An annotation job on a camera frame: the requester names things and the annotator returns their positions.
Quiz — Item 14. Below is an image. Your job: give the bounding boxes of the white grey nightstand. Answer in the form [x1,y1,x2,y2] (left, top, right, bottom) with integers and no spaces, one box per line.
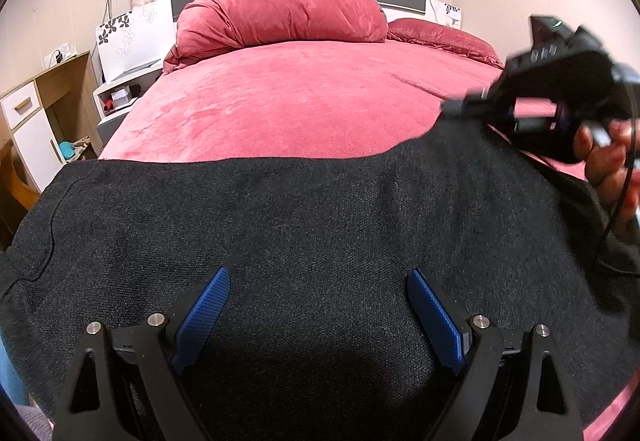
[93,61,163,146]

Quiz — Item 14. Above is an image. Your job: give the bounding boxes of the white wall socket on desk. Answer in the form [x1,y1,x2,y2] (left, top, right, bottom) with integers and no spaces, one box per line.
[43,42,77,68]

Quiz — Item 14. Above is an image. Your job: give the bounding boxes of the wood and white cabinet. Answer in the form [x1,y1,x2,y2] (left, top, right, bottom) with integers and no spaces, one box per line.
[1,52,102,191]

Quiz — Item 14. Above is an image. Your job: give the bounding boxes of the pink bed cover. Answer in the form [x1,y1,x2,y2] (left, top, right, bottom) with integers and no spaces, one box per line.
[102,42,639,439]

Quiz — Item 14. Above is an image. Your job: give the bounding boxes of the person's right hand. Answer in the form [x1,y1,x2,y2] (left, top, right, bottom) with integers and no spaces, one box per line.
[574,120,639,244]

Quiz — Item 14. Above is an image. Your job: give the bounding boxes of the large pink duvet pillow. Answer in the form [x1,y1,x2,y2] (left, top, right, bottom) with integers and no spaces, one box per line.
[163,0,387,74]

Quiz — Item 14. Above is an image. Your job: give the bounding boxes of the brown wooden side table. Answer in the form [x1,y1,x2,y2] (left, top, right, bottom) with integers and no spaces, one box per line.
[0,140,39,250]

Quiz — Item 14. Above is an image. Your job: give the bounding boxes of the teal object in cabinet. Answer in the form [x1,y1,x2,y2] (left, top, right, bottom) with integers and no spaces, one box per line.
[58,141,75,161]

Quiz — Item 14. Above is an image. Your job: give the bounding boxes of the black knitted garment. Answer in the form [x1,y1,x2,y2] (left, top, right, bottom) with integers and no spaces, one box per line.
[1,120,639,440]

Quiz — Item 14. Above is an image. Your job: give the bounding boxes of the flat pink pillow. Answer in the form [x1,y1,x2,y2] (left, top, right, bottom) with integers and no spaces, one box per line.
[387,18,503,68]

